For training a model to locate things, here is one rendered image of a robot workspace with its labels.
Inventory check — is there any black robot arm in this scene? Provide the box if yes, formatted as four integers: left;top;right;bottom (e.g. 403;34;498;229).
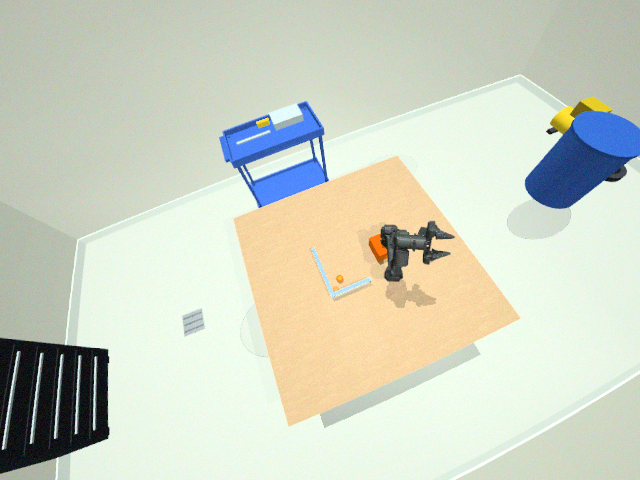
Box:
380;225;427;282

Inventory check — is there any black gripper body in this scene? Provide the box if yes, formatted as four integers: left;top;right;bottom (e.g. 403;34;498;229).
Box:
410;220;436;265

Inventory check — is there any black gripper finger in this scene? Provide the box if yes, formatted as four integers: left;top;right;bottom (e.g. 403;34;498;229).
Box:
435;225;455;240
431;248;451;263

